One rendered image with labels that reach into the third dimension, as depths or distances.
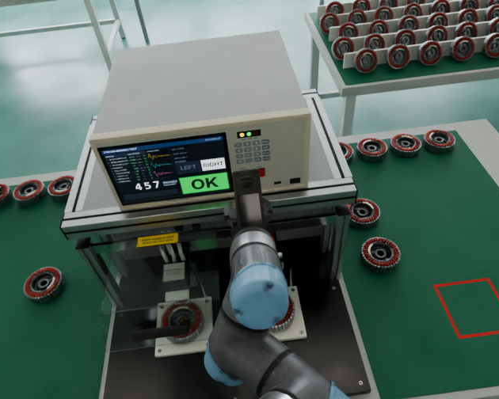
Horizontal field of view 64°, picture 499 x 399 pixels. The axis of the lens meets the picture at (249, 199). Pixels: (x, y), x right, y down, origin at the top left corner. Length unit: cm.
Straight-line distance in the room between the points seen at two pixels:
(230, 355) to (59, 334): 78
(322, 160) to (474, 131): 94
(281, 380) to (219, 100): 56
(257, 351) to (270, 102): 49
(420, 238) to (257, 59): 75
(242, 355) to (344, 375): 53
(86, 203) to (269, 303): 62
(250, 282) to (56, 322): 89
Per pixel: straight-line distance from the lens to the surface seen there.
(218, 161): 85
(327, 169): 99
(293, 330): 110
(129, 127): 85
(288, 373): 56
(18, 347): 133
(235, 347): 58
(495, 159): 173
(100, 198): 102
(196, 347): 111
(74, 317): 130
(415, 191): 150
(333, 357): 109
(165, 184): 90
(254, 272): 52
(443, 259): 134
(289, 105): 83
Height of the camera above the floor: 178
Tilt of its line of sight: 46 degrees down
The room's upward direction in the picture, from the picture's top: 6 degrees counter-clockwise
